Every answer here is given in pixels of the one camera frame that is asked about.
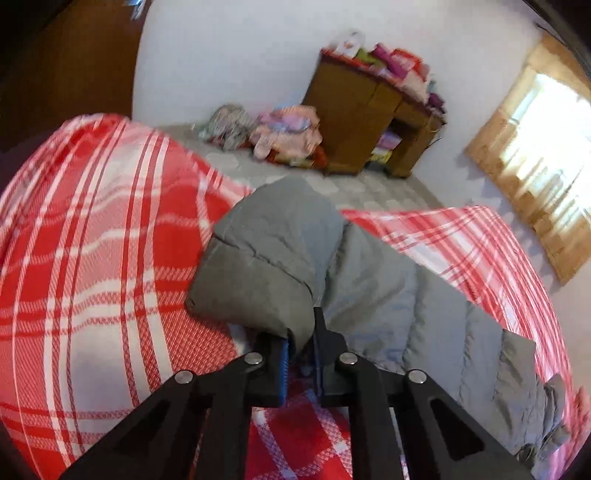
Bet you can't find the pile of pink clothes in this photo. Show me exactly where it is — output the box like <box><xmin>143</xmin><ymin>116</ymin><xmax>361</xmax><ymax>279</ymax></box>
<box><xmin>249</xmin><ymin>105</ymin><xmax>328</xmax><ymax>169</ymax></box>

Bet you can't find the stack of colourful folded clothes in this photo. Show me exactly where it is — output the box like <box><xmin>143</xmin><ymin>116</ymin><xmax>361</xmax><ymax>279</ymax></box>
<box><xmin>323</xmin><ymin>41</ymin><xmax>447</xmax><ymax>116</ymax></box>

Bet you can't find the grey patterned cloth bundle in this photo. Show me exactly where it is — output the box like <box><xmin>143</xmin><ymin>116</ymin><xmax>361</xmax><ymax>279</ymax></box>
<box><xmin>199</xmin><ymin>104</ymin><xmax>256</xmax><ymax>151</ymax></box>

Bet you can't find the wooden cabinet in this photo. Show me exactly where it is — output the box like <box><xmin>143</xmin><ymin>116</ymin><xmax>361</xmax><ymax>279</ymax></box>
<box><xmin>301</xmin><ymin>50</ymin><xmax>448</xmax><ymax>178</ymax></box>

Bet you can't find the white plastic bag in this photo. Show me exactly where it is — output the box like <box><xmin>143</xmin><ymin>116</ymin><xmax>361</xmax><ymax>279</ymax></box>
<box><xmin>339</xmin><ymin>30</ymin><xmax>366</xmax><ymax>57</ymax></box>

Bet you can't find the small stack of pastel cloths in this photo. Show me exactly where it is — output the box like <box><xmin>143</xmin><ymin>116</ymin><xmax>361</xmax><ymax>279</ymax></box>
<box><xmin>368</xmin><ymin>130</ymin><xmax>403</xmax><ymax>163</ymax></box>

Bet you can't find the dark wooden door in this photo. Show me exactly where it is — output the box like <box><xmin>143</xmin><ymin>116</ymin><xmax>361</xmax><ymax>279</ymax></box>
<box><xmin>0</xmin><ymin>0</ymin><xmax>151</xmax><ymax>153</ymax></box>

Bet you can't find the yellow window curtain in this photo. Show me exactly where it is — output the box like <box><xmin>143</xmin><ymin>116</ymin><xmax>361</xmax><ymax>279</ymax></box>
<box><xmin>464</xmin><ymin>32</ymin><xmax>591</xmax><ymax>284</ymax></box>

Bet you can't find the grey padded jacket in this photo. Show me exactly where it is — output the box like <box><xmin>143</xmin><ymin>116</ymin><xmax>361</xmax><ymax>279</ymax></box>
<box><xmin>185</xmin><ymin>176</ymin><xmax>573</xmax><ymax>462</ymax></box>

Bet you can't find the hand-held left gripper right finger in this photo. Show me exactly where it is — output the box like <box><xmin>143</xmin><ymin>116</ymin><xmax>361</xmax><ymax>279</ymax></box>
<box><xmin>313</xmin><ymin>306</ymin><xmax>536</xmax><ymax>480</ymax></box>

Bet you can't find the red plaid bed sheet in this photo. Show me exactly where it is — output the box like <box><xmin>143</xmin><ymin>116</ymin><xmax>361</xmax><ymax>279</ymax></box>
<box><xmin>0</xmin><ymin>113</ymin><xmax>578</xmax><ymax>480</ymax></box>

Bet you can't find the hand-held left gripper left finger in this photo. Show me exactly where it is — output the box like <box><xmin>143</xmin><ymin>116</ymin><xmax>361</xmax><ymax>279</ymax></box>
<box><xmin>60</xmin><ymin>332</ymin><xmax>290</xmax><ymax>480</ymax></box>

